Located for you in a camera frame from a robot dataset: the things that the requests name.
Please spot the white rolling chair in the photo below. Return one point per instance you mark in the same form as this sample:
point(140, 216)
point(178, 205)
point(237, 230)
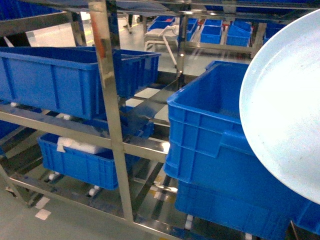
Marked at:
point(162, 36)

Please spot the stainless steel shelf rack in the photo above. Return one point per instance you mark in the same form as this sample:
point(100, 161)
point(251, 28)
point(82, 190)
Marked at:
point(107, 40)

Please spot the blue crate under front crate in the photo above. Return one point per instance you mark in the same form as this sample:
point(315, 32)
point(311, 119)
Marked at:
point(219, 208)

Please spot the light blue round plate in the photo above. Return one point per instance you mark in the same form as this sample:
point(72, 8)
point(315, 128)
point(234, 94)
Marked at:
point(279, 105)

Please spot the long blue bin upper shelf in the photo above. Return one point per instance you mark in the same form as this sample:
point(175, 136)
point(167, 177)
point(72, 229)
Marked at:
point(61, 79)

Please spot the blue bin with white item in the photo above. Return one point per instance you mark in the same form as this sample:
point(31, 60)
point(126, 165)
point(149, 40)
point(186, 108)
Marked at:
point(95, 169)

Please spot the white foam sheet in bin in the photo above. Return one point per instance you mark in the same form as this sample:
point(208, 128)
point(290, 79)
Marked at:
point(63, 143)

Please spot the large blue crate front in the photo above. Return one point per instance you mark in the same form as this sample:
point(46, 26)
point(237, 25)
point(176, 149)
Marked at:
point(208, 145)

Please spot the blue crate behind front crate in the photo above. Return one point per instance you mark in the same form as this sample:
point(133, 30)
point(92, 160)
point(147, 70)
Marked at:
point(226, 63)

